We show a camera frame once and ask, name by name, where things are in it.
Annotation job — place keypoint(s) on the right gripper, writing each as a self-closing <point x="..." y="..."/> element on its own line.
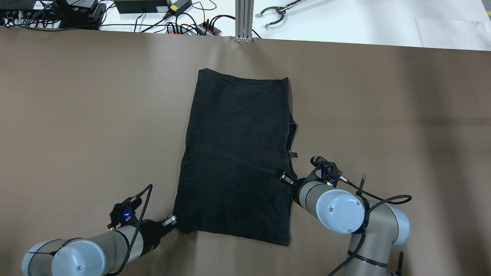
<point x="294" y="186"/>

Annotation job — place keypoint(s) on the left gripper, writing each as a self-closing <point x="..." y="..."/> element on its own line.
<point x="152" y="230"/>

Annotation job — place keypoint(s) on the black t-shirt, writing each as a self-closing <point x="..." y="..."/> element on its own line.
<point x="240" y="133"/>

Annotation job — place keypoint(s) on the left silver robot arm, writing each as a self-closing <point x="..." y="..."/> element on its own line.
<point x="129" y="237"/>

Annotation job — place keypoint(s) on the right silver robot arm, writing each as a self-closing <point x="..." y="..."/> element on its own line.
<point x="375" y="227"/>

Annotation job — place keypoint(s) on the silver reacher grabber tool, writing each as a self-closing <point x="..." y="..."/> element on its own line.
<point x="280" y="12"/>

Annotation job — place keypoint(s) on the black power strip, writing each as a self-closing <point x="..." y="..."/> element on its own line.
<point x="207" y="29"/>

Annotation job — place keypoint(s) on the aluminium frame post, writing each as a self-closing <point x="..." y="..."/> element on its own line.
<point x="243" y="20"/>

